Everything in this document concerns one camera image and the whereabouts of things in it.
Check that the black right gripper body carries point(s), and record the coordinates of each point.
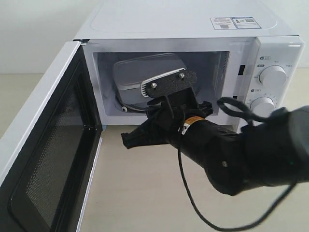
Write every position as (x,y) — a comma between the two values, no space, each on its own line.
(167,116)

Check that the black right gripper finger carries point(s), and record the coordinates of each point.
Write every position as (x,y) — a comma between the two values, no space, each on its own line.
(151,132)

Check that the white plastic lidded container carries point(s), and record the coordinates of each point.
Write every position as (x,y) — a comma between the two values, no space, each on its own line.
(129,74)

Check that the white microwave door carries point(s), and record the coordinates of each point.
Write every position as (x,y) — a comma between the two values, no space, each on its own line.
(49,151)

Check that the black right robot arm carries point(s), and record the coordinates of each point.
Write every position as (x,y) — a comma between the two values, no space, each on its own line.
(269,151)

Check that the white microwave oven body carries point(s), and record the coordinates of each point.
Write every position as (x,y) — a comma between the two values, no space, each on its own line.
(227,62)

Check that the white lower control knob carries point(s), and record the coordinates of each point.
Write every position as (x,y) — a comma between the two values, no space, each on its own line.
(262,106)

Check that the white control knob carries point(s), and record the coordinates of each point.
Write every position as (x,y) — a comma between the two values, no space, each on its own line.
(262,106)
(273,76)

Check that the white upper control knob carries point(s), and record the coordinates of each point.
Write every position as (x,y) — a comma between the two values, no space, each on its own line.
(273,76)

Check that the blue white label sticker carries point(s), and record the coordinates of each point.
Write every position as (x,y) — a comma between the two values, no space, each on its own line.
(232,23)

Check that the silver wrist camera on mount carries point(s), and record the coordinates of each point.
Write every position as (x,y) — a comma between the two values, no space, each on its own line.
(168,83)

